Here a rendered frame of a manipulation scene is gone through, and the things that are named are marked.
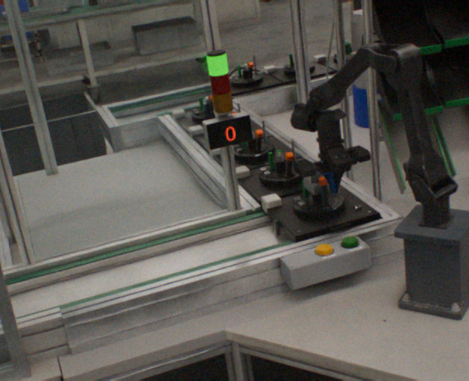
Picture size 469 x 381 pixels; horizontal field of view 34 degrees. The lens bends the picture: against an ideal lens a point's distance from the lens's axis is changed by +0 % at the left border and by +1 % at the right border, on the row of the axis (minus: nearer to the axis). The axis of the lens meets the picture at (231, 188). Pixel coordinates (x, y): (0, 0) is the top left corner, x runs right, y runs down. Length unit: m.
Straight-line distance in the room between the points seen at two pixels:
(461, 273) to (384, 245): 0.29
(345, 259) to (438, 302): 0.24
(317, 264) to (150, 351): 0.44
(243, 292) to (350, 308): 0.26
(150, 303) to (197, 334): 0.13
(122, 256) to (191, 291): 0.29
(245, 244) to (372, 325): 0.45
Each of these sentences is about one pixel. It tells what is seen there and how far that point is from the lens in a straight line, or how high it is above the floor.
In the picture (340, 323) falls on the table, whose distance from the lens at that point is 1.79.
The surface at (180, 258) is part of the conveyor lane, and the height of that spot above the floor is 0.92.
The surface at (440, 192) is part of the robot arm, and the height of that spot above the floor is 1.14.
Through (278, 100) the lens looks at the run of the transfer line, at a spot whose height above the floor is 0.91.
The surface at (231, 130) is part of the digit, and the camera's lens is 2.02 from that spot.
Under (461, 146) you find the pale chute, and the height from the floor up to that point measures 1.06.
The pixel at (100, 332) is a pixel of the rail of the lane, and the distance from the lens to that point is 1.83.
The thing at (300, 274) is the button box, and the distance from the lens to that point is 1.84.
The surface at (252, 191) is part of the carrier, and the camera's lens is 2.23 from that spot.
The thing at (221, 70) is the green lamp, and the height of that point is 1.37.
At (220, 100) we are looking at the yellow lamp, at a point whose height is 1.30.
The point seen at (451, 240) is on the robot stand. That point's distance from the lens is 1.70.
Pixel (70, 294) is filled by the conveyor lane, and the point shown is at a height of 0.92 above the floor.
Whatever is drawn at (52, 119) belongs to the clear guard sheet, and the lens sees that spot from 1.96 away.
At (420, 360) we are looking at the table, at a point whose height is 0.86.
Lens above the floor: 1.86
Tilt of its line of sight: 23 degrees down
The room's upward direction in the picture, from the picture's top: 8 degrees counter-clockwise
